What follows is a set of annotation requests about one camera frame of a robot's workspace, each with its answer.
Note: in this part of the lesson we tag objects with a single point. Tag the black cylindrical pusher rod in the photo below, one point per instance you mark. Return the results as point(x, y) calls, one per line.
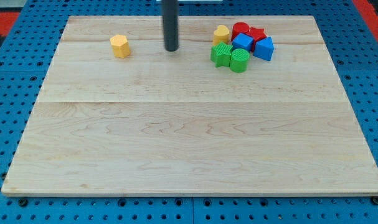
point(170, 12)

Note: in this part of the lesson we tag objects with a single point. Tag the yellow hexagon block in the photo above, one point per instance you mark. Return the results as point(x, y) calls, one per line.
point(120, 46)

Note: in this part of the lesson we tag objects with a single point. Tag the green star block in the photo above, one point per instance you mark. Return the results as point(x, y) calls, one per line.
point(221, 54)

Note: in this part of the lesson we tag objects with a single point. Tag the red star block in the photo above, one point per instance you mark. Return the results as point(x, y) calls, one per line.
point(257, 34)

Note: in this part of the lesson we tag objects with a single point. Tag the yellow heart block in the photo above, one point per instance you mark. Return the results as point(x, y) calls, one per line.
point(221, 34)

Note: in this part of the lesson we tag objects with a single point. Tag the red cylinder block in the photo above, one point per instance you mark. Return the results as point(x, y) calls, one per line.
point(239, 28)

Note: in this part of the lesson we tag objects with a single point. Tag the blue cube block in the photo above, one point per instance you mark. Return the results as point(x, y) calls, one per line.
point(243, 41)

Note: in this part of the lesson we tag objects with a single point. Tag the green cylinder block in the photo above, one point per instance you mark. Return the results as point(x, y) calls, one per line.
point(239, 60)

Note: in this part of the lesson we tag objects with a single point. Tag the blue triangle block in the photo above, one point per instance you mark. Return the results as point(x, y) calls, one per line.
point(264, 49)

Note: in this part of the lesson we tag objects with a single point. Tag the light wooden board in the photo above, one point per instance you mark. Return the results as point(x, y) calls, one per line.
point(171, 124)

